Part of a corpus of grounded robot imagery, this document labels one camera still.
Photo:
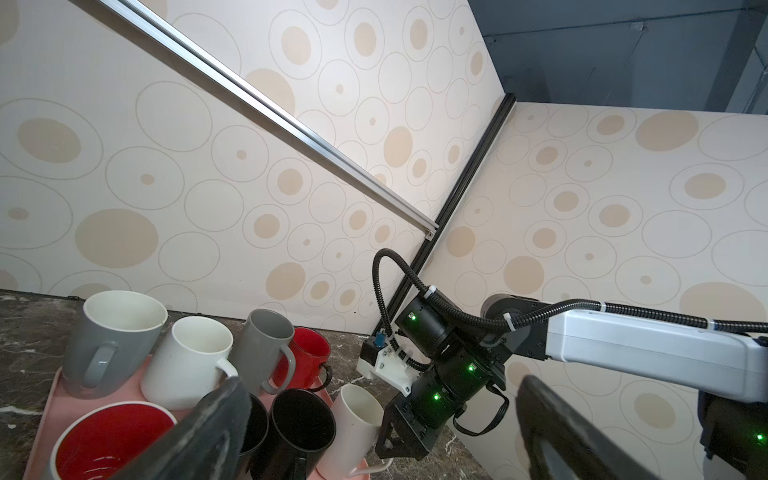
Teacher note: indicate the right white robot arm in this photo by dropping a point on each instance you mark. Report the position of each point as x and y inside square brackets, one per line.
[724, 360]

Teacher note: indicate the red upside-down mug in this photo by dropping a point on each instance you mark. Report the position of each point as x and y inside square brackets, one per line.
[311, 351]

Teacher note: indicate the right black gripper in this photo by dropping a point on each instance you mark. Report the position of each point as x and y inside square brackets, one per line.
[411, 424]

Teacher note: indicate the black upside-down mug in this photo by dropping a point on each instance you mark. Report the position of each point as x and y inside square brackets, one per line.
[256, 432]

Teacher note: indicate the dark grey upside-down mug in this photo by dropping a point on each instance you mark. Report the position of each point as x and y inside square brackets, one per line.
[263, 339]

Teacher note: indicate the pink upside-down mug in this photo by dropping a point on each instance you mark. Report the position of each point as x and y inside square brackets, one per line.
[358, 416]

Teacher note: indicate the white teapot-like mug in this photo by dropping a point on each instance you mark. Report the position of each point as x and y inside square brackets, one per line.
[189, 363]

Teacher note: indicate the black mug white base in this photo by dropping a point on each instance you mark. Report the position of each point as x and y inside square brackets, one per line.
[301, 429]

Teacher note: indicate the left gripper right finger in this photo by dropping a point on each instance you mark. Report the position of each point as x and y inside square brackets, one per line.
[563, 444]

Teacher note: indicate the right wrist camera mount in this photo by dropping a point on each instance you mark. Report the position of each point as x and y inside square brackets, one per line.
[381, 362]

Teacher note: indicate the pink rectangular tray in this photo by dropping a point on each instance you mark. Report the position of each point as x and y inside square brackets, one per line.
[62, 410]

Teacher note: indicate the light grey mug white inside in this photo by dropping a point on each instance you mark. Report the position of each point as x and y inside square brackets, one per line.
[110, 341]

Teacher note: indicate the silver rail back wall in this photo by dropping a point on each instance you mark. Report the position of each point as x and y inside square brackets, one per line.
[303, 138]

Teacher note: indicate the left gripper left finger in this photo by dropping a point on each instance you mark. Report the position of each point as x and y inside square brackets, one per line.
[206, 444]

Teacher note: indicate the black frame post right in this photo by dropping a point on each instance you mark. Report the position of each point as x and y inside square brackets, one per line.
[464, 180]

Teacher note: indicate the white mug red inside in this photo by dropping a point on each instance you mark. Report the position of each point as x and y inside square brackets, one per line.
[103, 441]

